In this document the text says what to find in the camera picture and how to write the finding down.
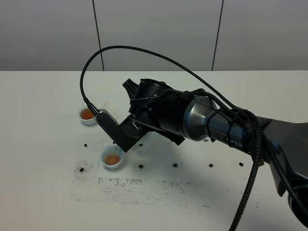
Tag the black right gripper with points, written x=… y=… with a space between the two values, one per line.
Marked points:
x=159 y=107

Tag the blue porcelain teapot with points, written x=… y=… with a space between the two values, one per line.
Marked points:
x=139 y=143

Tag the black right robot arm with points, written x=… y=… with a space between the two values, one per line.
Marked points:
x=197 y=115

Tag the far blue porcelain teacup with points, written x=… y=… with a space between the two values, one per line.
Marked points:
x=86 y=116

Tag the blue porcelain teacup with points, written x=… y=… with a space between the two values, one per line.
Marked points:
x=112 y=156
x=86 y=116

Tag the near blue porcelain teacup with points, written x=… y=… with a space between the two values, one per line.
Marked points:
x=112 y=156

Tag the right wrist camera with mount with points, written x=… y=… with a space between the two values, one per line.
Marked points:
x=126 y=134

